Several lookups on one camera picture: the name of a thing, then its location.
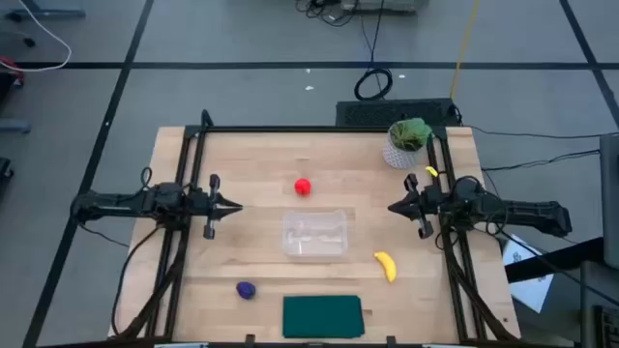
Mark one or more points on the black computer case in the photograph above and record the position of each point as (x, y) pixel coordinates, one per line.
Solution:
(394, 113)

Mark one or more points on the grey cabinet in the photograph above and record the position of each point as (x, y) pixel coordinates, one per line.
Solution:
(610, 203)

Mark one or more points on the grey furniture foot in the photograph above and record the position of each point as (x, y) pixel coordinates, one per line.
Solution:
(14, 126)

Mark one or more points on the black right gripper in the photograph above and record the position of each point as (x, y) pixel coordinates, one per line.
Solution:
(428, 203)

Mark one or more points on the black metal table frame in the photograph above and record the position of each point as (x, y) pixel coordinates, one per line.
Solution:
(314, 129)

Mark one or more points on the dark green cloth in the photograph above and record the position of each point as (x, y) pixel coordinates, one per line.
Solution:
(323, 316)

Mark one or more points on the grey device box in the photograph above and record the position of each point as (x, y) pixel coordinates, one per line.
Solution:
(382, 5)

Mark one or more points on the clear plastic tupperware container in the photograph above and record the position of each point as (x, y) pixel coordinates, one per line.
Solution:
(314, 234)

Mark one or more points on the yellow toy banana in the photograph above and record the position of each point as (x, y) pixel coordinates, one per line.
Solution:
(388, 267)

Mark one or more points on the black beam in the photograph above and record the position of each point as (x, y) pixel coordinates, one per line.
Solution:
(556, 263)

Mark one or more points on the red object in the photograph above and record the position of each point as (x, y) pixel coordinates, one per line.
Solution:
(9, 65)

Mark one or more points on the red toy apple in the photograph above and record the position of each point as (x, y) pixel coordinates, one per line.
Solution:
(303, 186)

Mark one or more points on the black furniture foot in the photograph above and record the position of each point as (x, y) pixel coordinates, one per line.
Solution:
(5, 168)

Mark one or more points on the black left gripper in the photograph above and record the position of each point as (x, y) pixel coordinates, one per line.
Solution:
(214, 208)

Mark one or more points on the potted plant in patterned pot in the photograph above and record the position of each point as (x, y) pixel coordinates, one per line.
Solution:
(406, 145)

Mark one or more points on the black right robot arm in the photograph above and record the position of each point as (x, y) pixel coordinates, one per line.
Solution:
(522, 212)

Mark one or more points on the white paper sheet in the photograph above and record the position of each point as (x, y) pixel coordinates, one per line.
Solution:
(529, 290)

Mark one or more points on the small yellow tag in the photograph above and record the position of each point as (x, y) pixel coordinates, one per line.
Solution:
(431, 171)

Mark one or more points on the purple toy grapes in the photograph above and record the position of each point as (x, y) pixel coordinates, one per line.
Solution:
(246, 290)

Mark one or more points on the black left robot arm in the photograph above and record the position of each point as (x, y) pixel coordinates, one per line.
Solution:
(111, 200)

